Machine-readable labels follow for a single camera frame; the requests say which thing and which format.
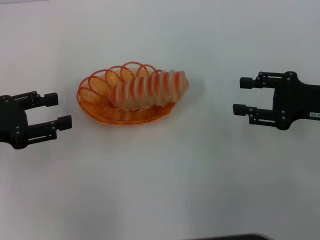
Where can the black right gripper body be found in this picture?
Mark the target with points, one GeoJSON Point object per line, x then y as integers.
{"type": "Point", "coordinates": [295, 100]}

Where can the orange striped toy shrimp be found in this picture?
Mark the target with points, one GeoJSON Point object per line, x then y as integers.
{"type": "Point", "coordinates": [150, 90]}

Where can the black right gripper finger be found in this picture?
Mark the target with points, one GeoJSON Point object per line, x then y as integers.
{"type": "Point", "coordinates": [247, 83]}
{"type": "Point", "coordinates": [240, 109]}

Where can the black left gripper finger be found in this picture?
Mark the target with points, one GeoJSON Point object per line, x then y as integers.
{"type": "Point", "coordinates": [51, 99]}
{"type": "Point", "coordinates": [65, 123]}

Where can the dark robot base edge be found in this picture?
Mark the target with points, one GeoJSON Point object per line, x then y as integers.
{"type": "Point", "coordinates": [230, 237]}

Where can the orange woven plastic basket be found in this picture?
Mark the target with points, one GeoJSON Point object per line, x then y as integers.
{"type": "Point", "coordinates": [130, 117]}

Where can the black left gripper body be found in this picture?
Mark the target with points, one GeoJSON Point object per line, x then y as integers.
{"type": "Point", "coordinates": [12, 122]}

